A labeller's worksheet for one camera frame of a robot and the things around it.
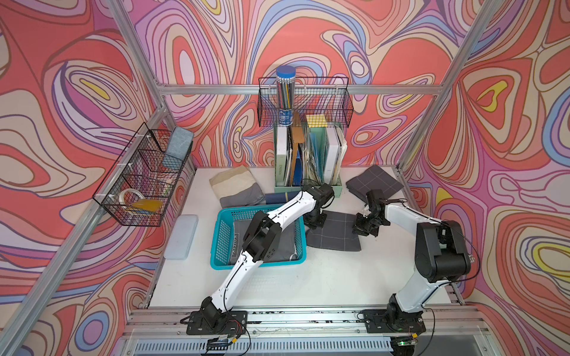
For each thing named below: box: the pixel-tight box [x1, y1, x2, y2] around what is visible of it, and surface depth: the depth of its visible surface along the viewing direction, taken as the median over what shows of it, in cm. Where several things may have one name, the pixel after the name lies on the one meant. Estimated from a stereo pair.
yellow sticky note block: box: [305, 114, 329, 129], surface depth 92 cm
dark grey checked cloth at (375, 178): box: [345, 164, 405, 202], surface depth 114 cm
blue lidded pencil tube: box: [276, 65, 297, 127], surface depth 77 cm
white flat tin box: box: [163, 214, 199, 261], surface depth 93 cm
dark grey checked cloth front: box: [305, 209, 362, 252], surface depth 93 cm
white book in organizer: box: [323, 126, 340, 184], surface depth 100 cm
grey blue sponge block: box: [162, 126, 195, 170], surface depth 82 cm
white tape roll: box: [118, 188, 146, 206], surface depth 68 cm
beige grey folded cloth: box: [209, 164, 266, 209], surface depth 110 cm
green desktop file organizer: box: [273, 121, 344, 199], surface depth 98 cm
